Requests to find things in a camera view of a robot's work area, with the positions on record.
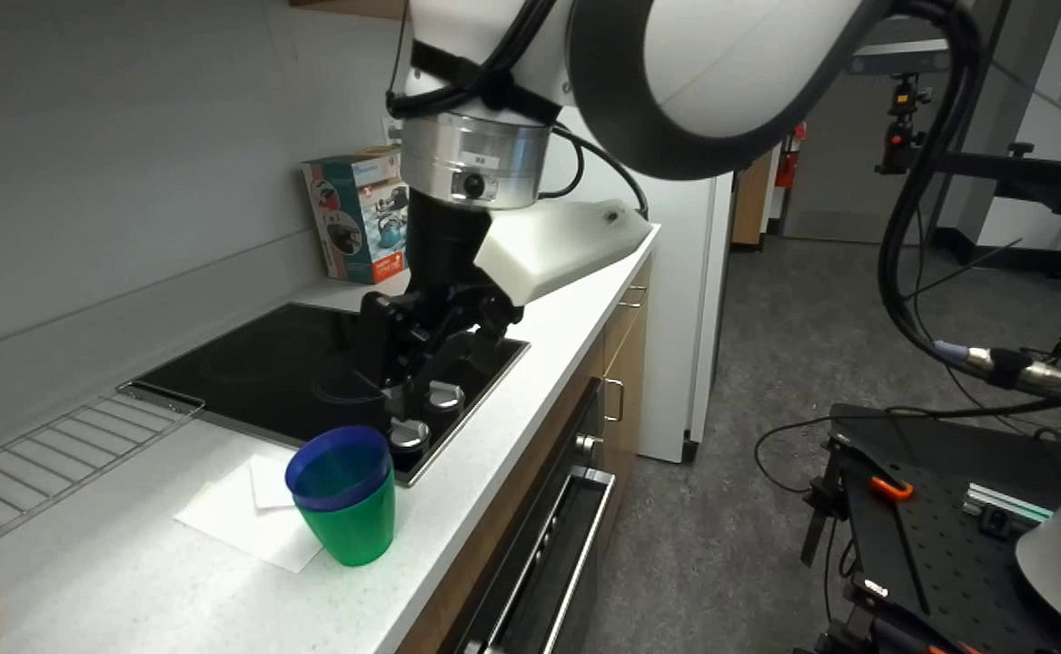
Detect teal and white tool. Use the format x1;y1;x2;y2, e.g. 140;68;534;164
960;480;1061;526

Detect red fire extinguisher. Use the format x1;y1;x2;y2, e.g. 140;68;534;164
775;114;811;200

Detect thin black cable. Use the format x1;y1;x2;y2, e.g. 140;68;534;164
747;414;839;502

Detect orange handled black clamp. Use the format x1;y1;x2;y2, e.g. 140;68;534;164
798;468;920;570

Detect white refrigerator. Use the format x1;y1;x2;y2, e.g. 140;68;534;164
551;108;738;468

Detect silver cabinet door handle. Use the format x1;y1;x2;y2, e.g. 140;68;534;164
592;374;629;427

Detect silver oven handle bar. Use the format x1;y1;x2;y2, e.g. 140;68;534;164
475;461;622;654

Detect green plastic cup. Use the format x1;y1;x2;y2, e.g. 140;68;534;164
291;475;404;570

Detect toy cookware set box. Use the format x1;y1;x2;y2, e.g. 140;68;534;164
296;144;417;289

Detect thick black cable hose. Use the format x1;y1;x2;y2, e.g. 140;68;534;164
872;0;1061;411

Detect wooden cabinet door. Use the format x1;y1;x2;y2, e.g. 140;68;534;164
603;270;658;463

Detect black glass cooktop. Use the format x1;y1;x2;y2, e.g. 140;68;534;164
125;296;531;491

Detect white paper sheet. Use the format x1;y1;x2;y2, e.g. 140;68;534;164
171;449;329;576

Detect small white folded napkin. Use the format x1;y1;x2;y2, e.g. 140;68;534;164
248;449;305;515

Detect black breadboard table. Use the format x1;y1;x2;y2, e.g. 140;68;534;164
798;403;1061;654

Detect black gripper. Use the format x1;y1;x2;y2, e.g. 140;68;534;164
354;193;531;400

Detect blue plastic cup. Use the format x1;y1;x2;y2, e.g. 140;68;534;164
284;421;400;519

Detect black built-in oven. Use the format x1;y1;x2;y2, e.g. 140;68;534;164
435;365;633;654

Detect black camera rig stand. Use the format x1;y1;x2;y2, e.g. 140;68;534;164
875;68;1061;228

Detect silver cooktop knob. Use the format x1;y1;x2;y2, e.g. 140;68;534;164
386;414;435;454
421;374;469;418

